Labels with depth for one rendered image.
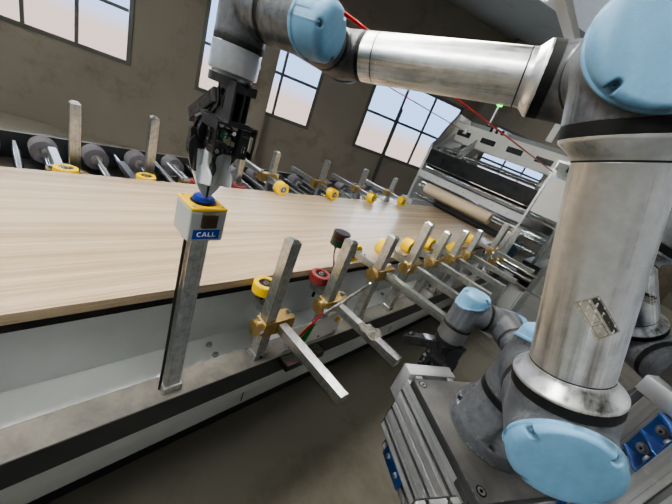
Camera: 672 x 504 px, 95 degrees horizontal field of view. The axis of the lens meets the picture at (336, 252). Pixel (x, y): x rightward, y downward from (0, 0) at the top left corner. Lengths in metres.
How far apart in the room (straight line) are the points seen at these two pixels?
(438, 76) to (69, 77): 5.32
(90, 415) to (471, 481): 0.77
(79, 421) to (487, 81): 0.99
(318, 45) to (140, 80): 4.92
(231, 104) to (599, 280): 0.52
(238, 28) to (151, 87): 4.79
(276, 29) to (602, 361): 0.55
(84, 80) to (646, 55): 5.49
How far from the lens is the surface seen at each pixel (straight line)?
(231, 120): 0.55
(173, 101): 5.27
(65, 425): 0.93
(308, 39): 0.48
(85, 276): 0.97
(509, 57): 0.53
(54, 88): 5.72
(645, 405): 0.78
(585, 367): 0.44
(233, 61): 0.55
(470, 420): 0.65
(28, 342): 1.02
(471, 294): 0.85
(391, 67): 0.56
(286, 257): 0.83
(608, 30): 0.38
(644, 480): 0.74
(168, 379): 0.92
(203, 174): 0.60
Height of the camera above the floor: 1.46
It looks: 23 degrees down
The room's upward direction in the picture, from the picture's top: 22 degrees clockwise
